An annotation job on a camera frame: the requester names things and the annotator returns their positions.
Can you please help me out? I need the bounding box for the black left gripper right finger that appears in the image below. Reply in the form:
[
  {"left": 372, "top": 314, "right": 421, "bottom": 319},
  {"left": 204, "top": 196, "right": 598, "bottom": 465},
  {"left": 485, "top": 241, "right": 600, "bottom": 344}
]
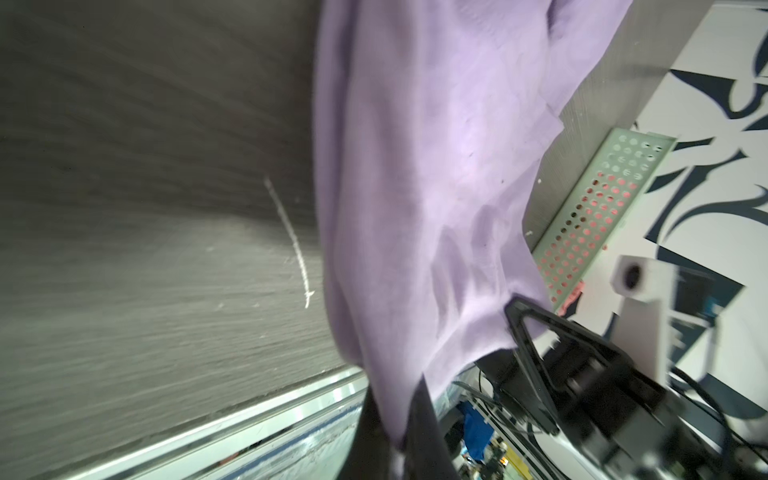
[{"left": 404, "top": 379, "right": 459, "bottom": 480}]

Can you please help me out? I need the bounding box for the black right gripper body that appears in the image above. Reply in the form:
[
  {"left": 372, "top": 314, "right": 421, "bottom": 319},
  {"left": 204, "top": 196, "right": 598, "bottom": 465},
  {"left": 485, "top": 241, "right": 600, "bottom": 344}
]
[{"left": 539, "top": 350, "right": 690, "bottom": 474}]

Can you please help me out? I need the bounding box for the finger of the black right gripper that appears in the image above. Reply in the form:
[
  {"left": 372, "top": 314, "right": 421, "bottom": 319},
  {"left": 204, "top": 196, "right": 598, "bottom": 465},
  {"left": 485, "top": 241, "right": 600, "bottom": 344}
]
[{"left": 504, "top": 296, "right": 633, "bottom": 435}]

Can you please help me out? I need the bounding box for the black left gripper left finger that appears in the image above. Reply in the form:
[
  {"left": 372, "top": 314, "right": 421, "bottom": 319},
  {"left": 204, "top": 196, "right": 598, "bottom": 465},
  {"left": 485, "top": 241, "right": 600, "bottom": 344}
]
[{"left": 337, "top": 389, "right": 396, "bottom": 480}]

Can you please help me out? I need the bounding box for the purple t shirt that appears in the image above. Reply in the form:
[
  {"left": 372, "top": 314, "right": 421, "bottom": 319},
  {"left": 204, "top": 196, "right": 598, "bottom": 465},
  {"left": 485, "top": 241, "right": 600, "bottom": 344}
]
[{"left": 313, "top": 1, "right": 629, "bottom": 444}]

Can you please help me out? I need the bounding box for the mint green plastic basket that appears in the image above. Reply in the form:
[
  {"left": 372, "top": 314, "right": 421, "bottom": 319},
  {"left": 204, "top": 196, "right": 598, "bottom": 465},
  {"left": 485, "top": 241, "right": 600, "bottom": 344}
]
[{"left": 533, "top": 128, "right": 677, "bottom": 312}]

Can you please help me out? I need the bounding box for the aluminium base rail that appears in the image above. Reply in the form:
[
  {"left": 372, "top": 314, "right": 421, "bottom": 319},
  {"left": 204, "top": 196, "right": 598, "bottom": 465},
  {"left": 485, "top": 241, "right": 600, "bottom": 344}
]
[{"left": 65, "top": 368, "right": 368, "bottom": 479}]

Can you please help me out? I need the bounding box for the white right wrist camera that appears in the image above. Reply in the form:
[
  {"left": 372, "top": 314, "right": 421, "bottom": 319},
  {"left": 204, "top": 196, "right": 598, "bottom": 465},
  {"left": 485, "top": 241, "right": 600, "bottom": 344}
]
[{"left": 610, "top": 255, "right": 678, "bottom": 384}]

